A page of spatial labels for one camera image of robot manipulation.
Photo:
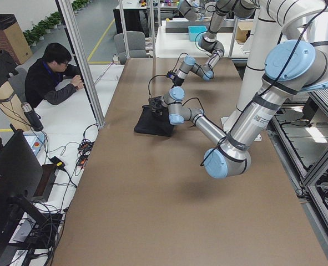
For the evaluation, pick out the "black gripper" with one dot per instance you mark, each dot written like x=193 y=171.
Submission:
x=157 y=104
x=178 y=81

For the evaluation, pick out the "black t-shirt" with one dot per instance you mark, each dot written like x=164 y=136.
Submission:
x=154 y=123

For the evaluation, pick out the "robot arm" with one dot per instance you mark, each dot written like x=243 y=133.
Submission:
x=207 y=41
x=289 y=55

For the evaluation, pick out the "grey office chair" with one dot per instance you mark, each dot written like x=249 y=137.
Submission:
x=136 y=44

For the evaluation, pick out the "red black USB hub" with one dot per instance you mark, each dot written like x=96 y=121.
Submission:
x=84 y=150

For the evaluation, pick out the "seated person in black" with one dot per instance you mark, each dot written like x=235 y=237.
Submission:
x=52 y=77

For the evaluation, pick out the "dark thermos flask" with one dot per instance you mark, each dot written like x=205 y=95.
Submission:
x=32 y=116

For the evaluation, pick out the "black Huawei monitor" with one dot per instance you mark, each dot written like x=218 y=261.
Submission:
x=20 y=175

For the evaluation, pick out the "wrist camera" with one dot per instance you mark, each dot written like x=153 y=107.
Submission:
x=170 y=75

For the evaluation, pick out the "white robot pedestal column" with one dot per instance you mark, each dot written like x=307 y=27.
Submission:
x=265 y=37

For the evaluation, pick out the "aluminium frame post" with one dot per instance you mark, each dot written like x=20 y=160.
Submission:
x=71 y=29

